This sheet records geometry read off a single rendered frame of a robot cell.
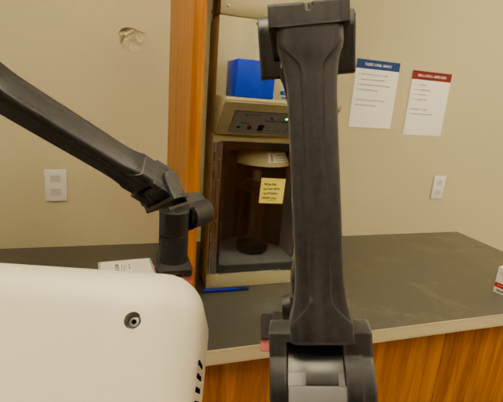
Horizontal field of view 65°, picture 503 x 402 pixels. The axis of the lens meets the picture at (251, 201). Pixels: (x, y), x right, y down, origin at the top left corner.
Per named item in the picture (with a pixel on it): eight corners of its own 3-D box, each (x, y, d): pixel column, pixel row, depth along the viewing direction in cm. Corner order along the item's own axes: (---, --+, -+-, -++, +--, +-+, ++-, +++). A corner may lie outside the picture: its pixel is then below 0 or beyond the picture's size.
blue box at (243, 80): (225, 96, 106) (227, 60, 104) (260, 98, 109) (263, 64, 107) (235, 96, 97) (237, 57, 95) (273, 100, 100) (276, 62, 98)
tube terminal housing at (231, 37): (191, 256, 143) (200, 27, 124) (275, 252, 154) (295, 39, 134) (204, 289, 121) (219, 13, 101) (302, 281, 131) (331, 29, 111)
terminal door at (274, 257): (208, 273, 119) (215, 140, 109) (301, 268, 129) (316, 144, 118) (209, 275, 119) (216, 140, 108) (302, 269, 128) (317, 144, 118)
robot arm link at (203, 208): (133, 189, 79) (162, 171, 74) (171, 180, 88) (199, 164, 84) (157, 244, 78) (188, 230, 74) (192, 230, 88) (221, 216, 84)
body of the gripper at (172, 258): (185, 257, 86) (186, 225, 84) (192, 278, 76) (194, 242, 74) (154, 258, 84) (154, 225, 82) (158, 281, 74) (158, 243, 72)
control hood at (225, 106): (212, 132, 109) (214, 95, 106) (318, 137, 119) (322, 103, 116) (222, 137, 98) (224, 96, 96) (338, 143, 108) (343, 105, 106)
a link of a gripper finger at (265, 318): (255, 323, 83) (262, 310, 75) (288, 325, 83) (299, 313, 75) (254, 358, 79) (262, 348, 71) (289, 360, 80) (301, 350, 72)
